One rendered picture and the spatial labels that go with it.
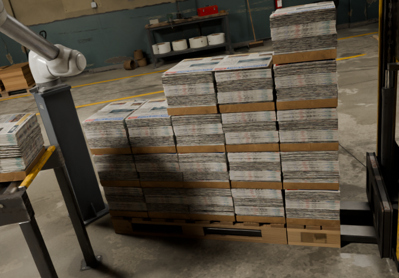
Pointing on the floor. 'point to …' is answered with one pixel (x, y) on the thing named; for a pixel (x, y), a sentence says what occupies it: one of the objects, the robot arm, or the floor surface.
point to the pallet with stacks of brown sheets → (15, 79)
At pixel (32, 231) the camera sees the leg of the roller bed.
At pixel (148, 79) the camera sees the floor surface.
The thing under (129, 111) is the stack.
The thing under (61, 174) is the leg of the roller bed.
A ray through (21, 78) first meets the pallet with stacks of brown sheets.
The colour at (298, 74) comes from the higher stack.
